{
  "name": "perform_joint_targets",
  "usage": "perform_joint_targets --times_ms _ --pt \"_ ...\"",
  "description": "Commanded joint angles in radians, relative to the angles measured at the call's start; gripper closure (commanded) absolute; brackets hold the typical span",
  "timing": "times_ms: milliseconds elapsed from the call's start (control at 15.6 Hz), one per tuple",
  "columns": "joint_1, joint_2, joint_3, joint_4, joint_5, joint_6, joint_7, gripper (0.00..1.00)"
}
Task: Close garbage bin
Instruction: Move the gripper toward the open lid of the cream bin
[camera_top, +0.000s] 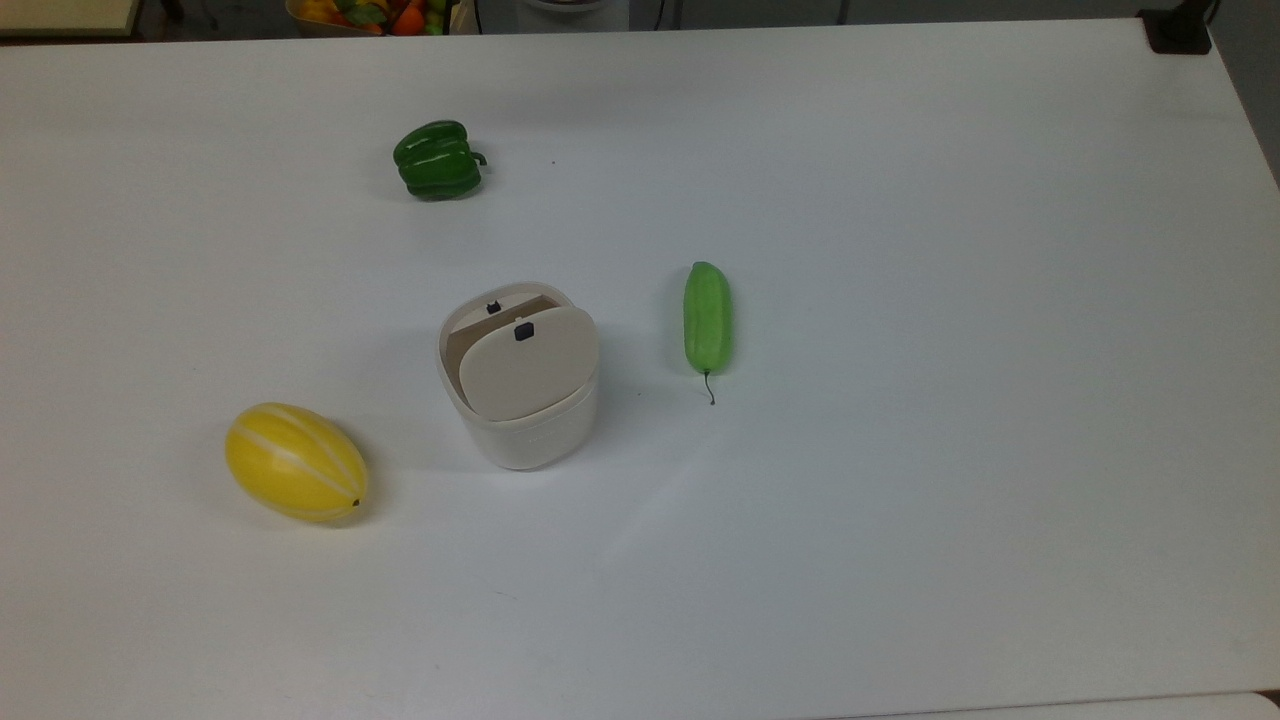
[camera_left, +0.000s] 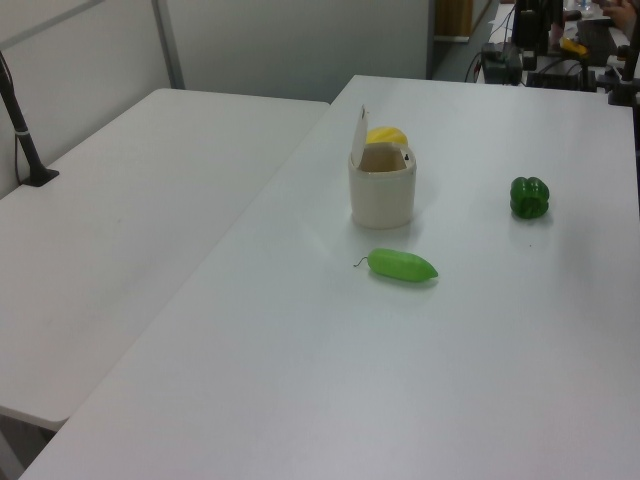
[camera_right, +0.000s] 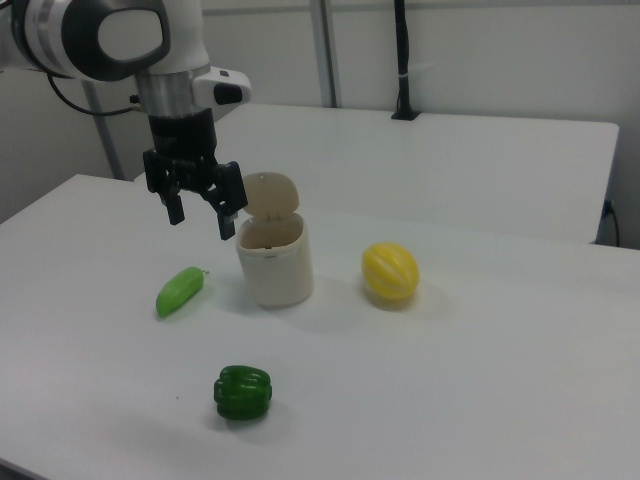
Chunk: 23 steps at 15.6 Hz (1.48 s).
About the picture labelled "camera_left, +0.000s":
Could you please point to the light green toy cucumber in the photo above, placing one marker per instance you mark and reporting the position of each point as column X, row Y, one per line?
column 401, row 264

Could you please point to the cream hinged bin lid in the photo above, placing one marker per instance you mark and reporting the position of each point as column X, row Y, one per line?
column 359, row 135

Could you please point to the dark green toy bell pepper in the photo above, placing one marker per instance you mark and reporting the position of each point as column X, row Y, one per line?
column 529, row 198

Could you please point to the black camera stand pole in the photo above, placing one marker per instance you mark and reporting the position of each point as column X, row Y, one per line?
column 20, row 135

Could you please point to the wooden cabinet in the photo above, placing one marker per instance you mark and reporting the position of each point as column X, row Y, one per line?
column 460, row 17

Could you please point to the black clamp stand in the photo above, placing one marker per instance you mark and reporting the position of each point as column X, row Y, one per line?
column 624, row 85

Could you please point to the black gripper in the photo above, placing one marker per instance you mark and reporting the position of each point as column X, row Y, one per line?
column 527, row 30

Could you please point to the black electronics box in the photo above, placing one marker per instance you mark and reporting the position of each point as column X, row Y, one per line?
column 501, row 65

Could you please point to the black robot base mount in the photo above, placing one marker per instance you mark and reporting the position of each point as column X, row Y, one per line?
column 560, row 77

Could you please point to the white cylindrical cup container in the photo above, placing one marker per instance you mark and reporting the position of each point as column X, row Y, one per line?
column 382, row 200

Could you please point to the yellow ribbed toy melon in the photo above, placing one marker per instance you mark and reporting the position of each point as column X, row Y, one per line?
column 386, row 135

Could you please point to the yellow background object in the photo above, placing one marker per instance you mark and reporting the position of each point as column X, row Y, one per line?
column 573, row 46

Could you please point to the white side table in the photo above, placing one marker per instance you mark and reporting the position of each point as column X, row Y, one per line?
column 125, row 225

